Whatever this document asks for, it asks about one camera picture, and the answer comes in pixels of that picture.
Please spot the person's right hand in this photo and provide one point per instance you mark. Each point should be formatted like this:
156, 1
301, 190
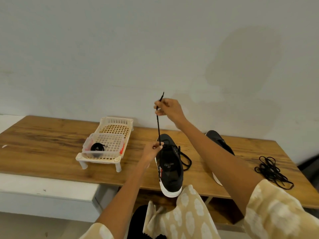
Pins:
173, 111

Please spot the person's left hand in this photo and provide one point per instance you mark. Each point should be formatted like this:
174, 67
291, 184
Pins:
149, 154

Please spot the person's right fingers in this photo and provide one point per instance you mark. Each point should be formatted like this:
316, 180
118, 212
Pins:
162, 104

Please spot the person's left fingers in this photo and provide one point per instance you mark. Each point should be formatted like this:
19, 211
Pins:
156, 145

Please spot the black shoelace threaded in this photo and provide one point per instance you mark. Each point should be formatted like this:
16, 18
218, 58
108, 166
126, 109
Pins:
158, 126

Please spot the person's right forearm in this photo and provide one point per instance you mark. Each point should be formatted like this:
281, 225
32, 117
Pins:
219, 161

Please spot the person's left forearm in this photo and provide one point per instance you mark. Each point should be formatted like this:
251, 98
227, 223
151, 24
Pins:
124, 194

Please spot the black sneaker with white sole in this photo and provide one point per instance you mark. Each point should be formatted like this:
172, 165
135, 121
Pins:
172, 171
219, 141

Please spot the small red item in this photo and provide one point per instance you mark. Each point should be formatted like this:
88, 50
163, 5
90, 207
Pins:
122, 149

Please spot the cream plastic basket rack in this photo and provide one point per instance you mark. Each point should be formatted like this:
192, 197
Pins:
117, 125

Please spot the clear plastic container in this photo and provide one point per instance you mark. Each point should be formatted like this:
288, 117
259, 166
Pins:
112, 143

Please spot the coiled black shoelace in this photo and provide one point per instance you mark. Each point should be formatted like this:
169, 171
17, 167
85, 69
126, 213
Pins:
97, 147

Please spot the black trousers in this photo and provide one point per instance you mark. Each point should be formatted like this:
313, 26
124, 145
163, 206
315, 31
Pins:
137, 224

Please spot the loose tangled black shoelace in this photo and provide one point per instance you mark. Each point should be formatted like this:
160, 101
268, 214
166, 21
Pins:
271, 169

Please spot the white bench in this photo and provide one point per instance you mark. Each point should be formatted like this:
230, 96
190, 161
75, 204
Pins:
44, 191

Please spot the beige patterned garment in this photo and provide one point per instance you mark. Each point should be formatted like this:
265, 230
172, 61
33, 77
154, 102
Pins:
279, 214

